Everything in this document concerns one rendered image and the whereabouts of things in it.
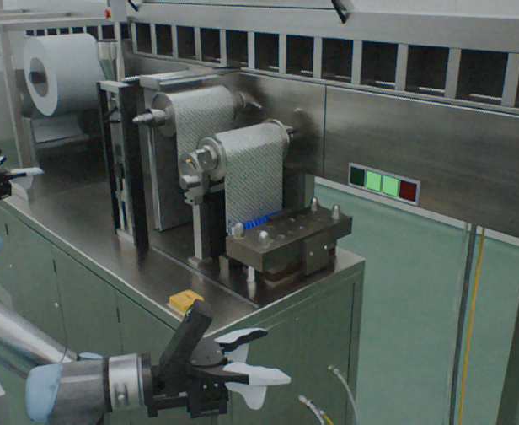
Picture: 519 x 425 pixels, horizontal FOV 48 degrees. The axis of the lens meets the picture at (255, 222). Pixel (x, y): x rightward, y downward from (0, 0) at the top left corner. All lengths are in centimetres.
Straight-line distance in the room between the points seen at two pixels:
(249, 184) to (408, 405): 138
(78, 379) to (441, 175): 111
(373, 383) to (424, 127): 153
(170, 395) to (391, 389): 204
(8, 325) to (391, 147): 114
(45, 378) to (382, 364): 229
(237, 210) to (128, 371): 103
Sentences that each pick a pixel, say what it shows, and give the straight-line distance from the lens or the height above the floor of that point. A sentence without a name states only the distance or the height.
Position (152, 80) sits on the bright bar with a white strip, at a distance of 190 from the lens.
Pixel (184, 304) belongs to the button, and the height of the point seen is 92.
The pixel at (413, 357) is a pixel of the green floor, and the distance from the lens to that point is 305.
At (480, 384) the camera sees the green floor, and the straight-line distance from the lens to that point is 297.
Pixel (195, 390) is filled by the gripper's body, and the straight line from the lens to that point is 84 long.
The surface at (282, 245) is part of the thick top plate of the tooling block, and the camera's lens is 167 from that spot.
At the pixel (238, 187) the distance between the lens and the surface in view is 177.
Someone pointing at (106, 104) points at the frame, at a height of 137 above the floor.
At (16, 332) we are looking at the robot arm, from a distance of 95.
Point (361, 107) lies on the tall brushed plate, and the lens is 174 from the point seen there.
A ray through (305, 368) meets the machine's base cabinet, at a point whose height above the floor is 60.
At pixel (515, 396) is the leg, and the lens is 198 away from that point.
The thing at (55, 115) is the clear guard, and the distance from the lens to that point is 255.
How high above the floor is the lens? 174
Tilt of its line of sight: 23 degrees down
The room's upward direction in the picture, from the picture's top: 1 degrees counter-clockwise
